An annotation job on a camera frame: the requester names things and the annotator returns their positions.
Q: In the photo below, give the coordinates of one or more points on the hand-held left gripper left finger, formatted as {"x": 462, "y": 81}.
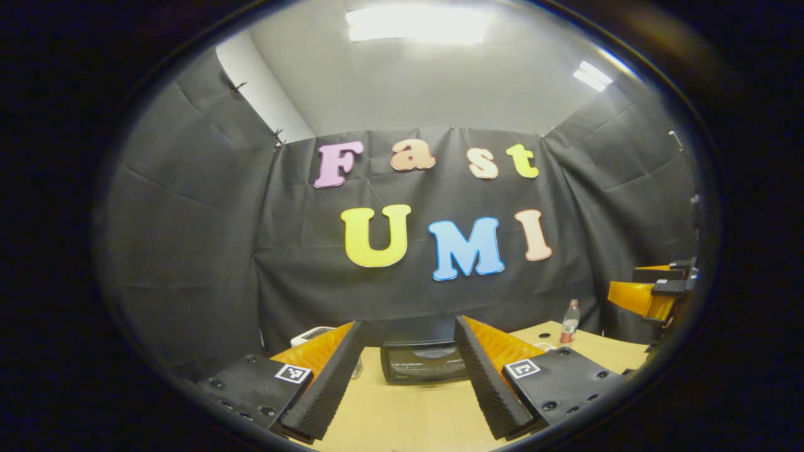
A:
{"x": 330, "y": 389}

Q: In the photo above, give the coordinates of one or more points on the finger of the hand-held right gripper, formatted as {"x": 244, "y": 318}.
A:
{"x": 634, "y": 297}
{"x": 666, "y": 273}

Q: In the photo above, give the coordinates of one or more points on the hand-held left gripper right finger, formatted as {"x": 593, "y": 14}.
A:
{"x": 487, "y": 389}

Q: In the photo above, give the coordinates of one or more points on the black electric oven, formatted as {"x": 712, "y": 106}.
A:
{"x": 421, "y": 361}

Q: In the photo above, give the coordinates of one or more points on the white toaster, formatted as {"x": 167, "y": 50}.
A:
{"x": 311, "y": 334}

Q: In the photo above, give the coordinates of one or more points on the clear bottle with red label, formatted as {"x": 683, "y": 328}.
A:
{"x": 570, "y": 323}

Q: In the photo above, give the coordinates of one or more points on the white divided plate of beans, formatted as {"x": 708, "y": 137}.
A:
{"x": 544, "y": 346}

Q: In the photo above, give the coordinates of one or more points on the black backdrop cloth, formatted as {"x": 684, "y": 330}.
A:
{"x": 201, "y": 251}

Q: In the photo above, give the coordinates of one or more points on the small ceiling light panel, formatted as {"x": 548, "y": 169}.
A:
{"x": 592, "y": 75}

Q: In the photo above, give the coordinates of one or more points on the large ceiling light panel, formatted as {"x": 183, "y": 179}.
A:
{"x": 418, "y": 24}

